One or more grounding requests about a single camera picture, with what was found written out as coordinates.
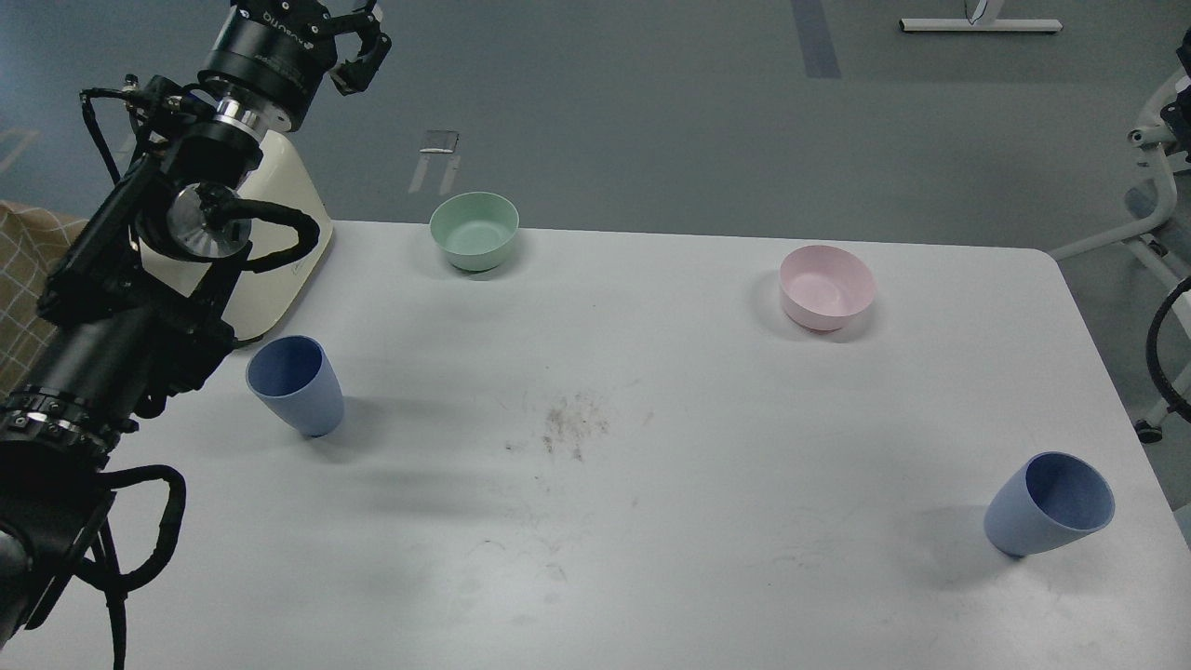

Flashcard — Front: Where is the pink bowl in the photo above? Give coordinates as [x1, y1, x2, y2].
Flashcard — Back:
[778, 245, 877, 332]

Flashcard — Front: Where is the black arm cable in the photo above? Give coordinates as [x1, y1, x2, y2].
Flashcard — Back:
[70, 465, 187, 670]

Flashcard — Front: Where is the beige checkered cloth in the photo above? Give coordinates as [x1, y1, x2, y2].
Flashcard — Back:
[1, 200, 87, 397]

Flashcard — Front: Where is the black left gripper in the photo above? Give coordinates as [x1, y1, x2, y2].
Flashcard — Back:
[197, 1, 393, 131]

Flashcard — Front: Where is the green bowl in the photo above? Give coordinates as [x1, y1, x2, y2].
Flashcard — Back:
[429, 192, 520, 273]

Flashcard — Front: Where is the white floor base bar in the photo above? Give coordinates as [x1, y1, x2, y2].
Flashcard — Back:
[899, 1, 1064, 35]

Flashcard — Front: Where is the light blue cup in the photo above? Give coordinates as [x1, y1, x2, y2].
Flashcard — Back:
[983, 452, 1117, 558]

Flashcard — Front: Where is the cream toaster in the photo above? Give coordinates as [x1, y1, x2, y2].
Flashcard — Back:
[141, 130, 333, 342]

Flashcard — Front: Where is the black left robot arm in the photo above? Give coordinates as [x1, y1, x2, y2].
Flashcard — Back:
[4, 1, 388, 640]

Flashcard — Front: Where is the black right cable loop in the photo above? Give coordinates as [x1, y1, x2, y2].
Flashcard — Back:
[1146, 276, 1191, 424]

